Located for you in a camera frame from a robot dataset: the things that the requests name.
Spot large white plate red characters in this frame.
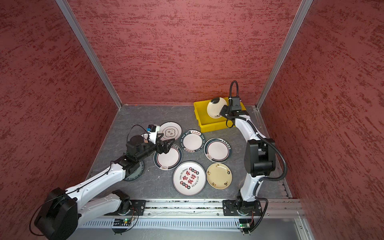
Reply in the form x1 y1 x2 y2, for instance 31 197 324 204
173 161 207 197

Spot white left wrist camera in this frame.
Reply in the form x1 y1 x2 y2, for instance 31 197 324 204
143 125 160 144

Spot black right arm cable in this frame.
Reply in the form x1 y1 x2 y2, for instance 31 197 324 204
226 80 288 233

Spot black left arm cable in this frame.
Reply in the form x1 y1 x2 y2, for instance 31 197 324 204
29 124 151 236

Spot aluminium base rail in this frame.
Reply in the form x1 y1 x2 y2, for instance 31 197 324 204
82 199 307 231

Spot green red rim plate left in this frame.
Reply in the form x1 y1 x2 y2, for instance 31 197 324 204
154 144 183 171

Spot green red rim plate right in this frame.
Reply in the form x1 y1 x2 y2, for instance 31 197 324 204
204 138 232 163

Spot green rim hao shi plate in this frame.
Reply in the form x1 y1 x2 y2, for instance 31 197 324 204
180 130 206 153

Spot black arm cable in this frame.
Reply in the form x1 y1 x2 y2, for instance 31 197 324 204
226 80 288 233
29 124 151 236

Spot green red rim plate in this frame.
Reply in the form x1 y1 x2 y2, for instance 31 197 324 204
204 138 232 163
154 144 183 171

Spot small cream floral plate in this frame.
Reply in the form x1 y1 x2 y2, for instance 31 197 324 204
207 98 227 119

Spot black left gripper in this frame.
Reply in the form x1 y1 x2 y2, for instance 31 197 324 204
136 138 175 161

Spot right aluminium corner post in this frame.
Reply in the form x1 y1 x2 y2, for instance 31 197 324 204
256 0 313 111

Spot blue white porcelain plate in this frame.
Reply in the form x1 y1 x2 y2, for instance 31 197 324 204
124 161 145 182

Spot cream yellow plate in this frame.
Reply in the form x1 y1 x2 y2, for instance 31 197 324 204
207 163 233 190

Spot white plate clover emblem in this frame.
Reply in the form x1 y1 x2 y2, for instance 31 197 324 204
160 122 182 141

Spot yellow plastic bin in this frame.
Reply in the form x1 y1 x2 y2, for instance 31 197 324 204
194 97 233 133

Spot aluminium corner post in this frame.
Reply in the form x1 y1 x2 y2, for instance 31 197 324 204
256 0 313 111
56 0 123 110

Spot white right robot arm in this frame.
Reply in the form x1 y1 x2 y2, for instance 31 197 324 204
220 97 281 215

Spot left aluminium corner post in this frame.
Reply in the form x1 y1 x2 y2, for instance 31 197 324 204
56 0 123 110

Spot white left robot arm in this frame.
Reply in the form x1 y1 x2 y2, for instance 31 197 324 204
29 134 175 240

